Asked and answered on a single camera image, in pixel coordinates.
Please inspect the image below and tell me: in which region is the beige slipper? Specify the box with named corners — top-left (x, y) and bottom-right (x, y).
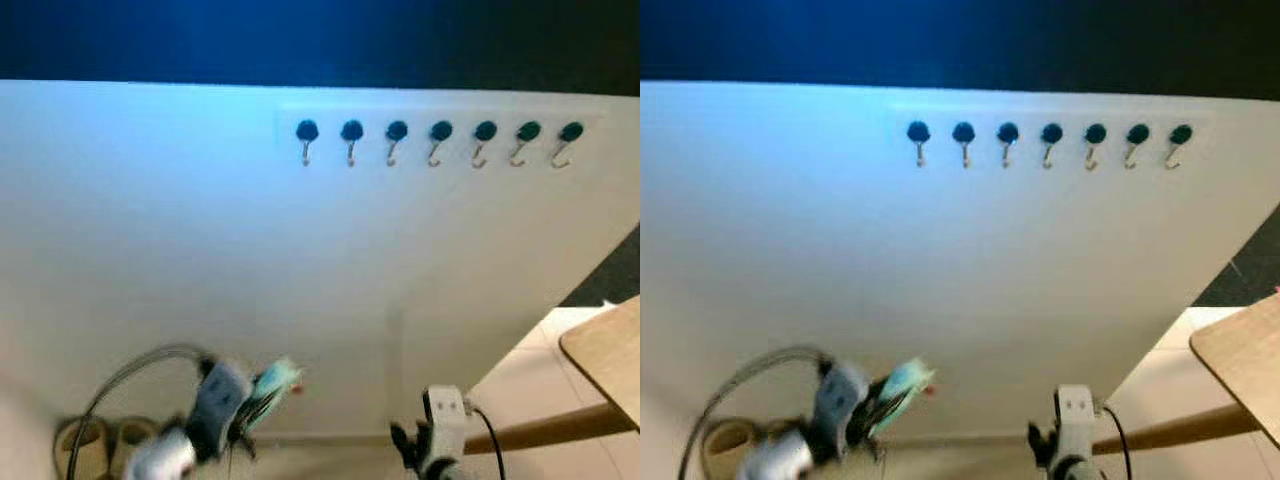
top-left (110, 417), bottom-right (163, 473)
top-left (53, 416), bottom-right (113, 480)
top-left (698, 418), bottom-right (766, 480)

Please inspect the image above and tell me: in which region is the wooden table leg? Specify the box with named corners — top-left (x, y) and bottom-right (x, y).
top-left (490, 402), bottom-right (639, 455)
top-left (1094, 402), bottom-right (1263, 453)

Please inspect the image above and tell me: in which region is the wooden table top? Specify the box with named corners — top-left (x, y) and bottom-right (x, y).
top-left (559, 296), bottom-right (641, 428)
top-left (1189, 288), bottom-right (1280, 448)

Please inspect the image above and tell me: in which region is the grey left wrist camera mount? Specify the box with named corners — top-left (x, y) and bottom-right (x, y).
top-left (810, 362), bottom-right (873, 453)
top-left (188, 360), bottom-right (253, 461)

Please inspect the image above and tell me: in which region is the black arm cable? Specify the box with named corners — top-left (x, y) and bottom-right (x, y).
top-left (1099, 403), bottom-right (1133, 480)
top-left (467, 404), bottom-right (499, 480)

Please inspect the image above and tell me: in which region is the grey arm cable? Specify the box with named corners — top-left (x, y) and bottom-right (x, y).
top-left (65, 344), bottom-right (213, 480)
top-left (678, 345), bottom-right (833, 480)

